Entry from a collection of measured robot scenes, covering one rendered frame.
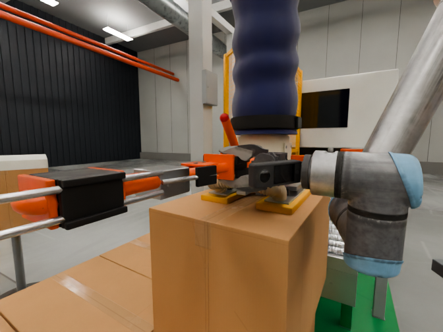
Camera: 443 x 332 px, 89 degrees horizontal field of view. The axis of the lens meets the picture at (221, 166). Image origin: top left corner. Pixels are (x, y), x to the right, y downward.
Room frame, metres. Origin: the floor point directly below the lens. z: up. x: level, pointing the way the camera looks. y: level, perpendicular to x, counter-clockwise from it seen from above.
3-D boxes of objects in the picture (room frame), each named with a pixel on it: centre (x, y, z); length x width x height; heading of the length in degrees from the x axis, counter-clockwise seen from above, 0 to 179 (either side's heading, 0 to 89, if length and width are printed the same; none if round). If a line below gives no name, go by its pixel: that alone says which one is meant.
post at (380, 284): (1.34, -1.02, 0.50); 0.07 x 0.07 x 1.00; 59
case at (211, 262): (0.77, -0.12, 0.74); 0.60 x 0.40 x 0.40; 147
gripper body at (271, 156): (0.49, -0.13, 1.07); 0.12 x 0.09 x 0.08; 59
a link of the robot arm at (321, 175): (0.44, -0.20, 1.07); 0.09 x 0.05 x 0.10; 149
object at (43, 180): (0.27, 0.18, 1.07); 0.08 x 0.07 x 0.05; 148
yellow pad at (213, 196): (0.82, -0.06, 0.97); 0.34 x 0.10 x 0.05; 148
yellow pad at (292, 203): (0.72, -0.23, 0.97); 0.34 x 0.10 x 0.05; 148
